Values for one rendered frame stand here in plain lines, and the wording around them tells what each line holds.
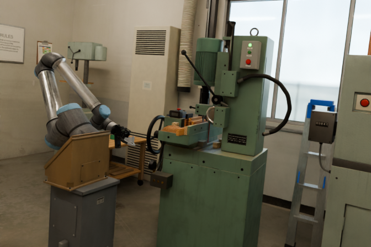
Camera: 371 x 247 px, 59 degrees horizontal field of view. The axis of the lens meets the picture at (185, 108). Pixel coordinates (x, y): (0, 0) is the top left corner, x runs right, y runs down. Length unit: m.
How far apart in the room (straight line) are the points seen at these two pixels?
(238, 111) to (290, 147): 1.50
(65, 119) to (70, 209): 0.53
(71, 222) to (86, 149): 0.44
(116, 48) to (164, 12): 0.87
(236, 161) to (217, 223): 0.40
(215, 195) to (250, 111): 0.55
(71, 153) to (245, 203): 1.03
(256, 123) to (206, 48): 0.57
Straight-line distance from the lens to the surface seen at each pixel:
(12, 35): 4.67
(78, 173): 2.01
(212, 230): 2.11
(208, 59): 2.11
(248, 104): 1.99
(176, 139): 1.96
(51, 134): 2.25
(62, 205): 2.14
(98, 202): 2.10
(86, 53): 4.25
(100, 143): 2.08
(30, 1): 4.86
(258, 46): 1.93
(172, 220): 2.21
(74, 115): 2.10
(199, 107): 2.17
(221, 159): 1.96
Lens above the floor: 1.23
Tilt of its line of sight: 5 degrees down
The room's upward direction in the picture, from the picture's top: 5 degrees clockwise
